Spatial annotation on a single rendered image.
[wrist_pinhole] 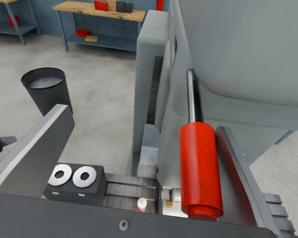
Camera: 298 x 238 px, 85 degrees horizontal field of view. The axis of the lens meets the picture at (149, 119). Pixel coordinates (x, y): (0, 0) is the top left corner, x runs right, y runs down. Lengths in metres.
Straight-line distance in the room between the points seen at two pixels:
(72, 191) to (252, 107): 0.66
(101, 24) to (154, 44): 4.23
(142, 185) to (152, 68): 0.60
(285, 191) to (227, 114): 2.43
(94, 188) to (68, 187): 0.10
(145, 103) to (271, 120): 0.66
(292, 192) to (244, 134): 2.38
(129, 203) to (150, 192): 0.11
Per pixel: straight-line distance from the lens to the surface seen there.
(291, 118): 0.27
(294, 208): 2.58
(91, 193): 0.72
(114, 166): 2.03
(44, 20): 5.53
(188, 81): 0.16
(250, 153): 0.38
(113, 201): 0.90
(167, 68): 0.44
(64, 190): 0.75
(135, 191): 0.91
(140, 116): 0.92
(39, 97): 2.31
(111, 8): 4.21
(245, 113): 0.23
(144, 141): 0.99
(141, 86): 0.79
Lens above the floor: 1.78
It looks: 45 degrees down
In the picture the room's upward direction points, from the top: 8 degrees clockwise
